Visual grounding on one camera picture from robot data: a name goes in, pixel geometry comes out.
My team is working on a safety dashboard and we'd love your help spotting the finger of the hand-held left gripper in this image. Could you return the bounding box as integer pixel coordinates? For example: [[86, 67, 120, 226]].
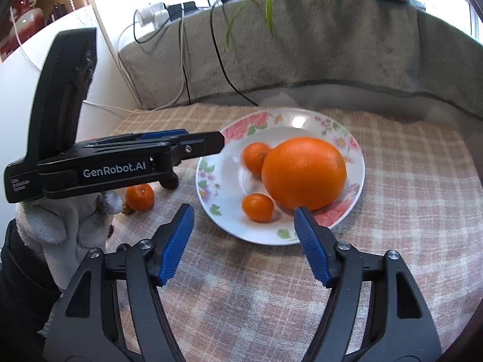
[[77, 129, 190, 148], [160, 131, 226, 190]]

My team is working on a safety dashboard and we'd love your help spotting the red jar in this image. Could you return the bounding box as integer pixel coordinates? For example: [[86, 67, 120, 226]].
[[9, 0, 39, 33]]

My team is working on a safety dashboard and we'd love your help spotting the white plug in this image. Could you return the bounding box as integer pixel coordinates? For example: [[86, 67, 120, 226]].
[[135, 8, 152, 33]]

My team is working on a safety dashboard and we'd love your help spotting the grey blanket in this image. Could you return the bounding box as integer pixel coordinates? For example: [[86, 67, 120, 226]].
[[118, 0, 483, 117]]

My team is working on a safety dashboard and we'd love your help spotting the person's left forearm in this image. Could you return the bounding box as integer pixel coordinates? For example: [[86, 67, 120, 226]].
[[0, 219, 63, 348]]

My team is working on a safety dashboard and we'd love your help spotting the person's left hand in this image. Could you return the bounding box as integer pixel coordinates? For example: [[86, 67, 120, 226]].
[[15, 190, 122, 291]]

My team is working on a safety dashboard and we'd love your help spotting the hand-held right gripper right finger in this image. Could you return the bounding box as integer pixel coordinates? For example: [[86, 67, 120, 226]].
[[293, 206, 444, 362]]

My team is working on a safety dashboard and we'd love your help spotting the large orange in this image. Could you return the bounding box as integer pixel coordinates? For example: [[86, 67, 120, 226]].
[[261, 137, 348, 212]]

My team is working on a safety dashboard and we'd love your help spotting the thin white cable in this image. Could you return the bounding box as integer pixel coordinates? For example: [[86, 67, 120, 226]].
[[81, 101, 133, 117], [116, 19, 138, 68], [11, 5, 43, 72]]

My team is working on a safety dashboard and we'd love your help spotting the green spider plant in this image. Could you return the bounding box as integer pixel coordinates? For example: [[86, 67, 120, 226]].
[[224, 0, 410, 51]]

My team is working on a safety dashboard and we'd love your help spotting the white cabinet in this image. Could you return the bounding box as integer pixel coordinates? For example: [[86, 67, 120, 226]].
[[0, 5, 142, 148]]

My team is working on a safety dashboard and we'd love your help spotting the floral white plate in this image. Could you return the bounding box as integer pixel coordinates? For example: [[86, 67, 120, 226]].
[[195, 107, 366, 246]]

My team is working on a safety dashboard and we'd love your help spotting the black cable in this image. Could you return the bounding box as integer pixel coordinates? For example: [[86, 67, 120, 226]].
[[210, 3, 260, 106], [183, 19, 192, 107]]

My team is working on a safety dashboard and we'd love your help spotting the small tangerine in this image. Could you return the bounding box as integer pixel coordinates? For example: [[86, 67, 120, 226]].
[[241, 193, 275, 223]]

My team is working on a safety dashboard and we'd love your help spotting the black power adapter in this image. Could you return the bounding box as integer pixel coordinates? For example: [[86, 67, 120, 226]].
[[168, 2, 197, 21]]

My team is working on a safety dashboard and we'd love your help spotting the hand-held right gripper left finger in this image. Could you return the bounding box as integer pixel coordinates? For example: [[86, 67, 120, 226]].
[[40, 203, 196, 362]]

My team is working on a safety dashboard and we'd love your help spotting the white charger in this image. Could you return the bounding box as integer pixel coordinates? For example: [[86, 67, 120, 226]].
[[151, 3, 169, 28]]

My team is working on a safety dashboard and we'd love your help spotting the plaid tablecloth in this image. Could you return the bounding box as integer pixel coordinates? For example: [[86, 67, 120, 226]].
[[102, 102, 483, 362]]

